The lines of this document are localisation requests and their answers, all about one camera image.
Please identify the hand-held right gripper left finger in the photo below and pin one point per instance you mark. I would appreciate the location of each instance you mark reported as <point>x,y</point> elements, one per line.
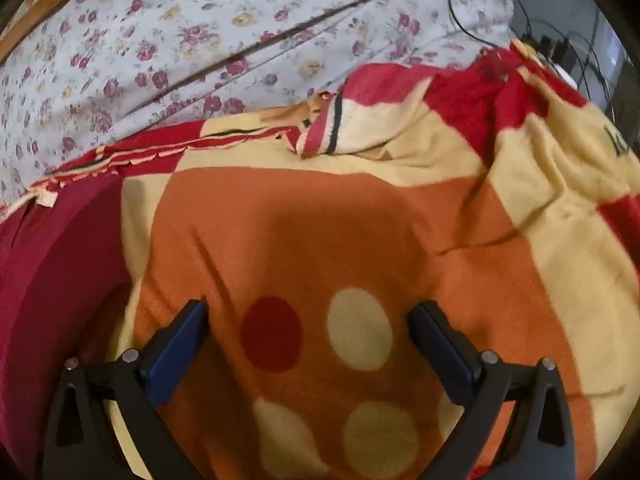
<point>175,355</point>

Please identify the dark electrical device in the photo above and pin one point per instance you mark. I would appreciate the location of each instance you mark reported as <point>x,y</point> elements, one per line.
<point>547,47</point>

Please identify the maroon garment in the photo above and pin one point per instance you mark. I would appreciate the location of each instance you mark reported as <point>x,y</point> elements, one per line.
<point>60,270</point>

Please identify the orange red cream spotted blanket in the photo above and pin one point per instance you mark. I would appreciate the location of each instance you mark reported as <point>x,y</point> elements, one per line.
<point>300,235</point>

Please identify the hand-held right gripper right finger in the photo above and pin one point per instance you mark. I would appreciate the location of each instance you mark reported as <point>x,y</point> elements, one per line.
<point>442,355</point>

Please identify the white floral bedsheet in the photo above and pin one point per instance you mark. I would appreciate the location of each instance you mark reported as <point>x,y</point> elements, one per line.
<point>200,35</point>

